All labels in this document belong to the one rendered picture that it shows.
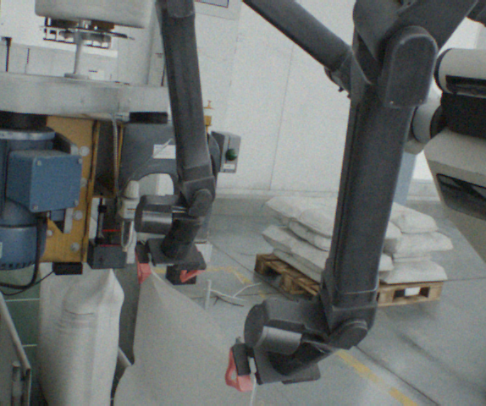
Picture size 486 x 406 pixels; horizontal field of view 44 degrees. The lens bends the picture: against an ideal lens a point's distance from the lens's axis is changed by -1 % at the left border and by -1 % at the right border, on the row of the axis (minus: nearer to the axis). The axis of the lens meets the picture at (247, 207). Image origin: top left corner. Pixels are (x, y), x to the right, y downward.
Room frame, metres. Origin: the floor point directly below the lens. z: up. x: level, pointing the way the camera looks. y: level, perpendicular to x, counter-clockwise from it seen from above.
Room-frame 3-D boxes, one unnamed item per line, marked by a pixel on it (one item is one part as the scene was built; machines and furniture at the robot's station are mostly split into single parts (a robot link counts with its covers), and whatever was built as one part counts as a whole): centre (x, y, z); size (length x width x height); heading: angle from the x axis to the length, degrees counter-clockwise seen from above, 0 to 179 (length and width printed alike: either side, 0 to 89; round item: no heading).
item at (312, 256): (4.09, -0.71, 0.32); 0.66 x 0.43 x 0.15; 124
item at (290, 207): (4.42, -0.49, 0.56); 0.66 x 0.43 x 0.15; 119
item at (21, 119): (1.04, 0.43, 1.35); 0.12 x 0.12 x 0.04
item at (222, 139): (1.45, 0.08, 1.29); 0.08 x 0.05 x 0.09; 32
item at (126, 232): (1.25, 0.25, 1.11); 0.03 x 0.03 x 0.06
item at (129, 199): (1.26, 0.25, 1.14); 0.05 x 0.04 x 0.16; 122
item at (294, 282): (4.42, -0.85, 0.07); 1.20 x 0.82 x 0.14; 124
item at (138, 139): (1.47, 0.26, 1.21); 0.30 x 0.25 x 0.30; 32
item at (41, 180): (0.98, 0.34, 1.25); 0.10 x 0.08 x 0.12; 147
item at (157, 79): (5.21, 0.93, 1.34); 0.24 x 0.04 x 0.32; 32
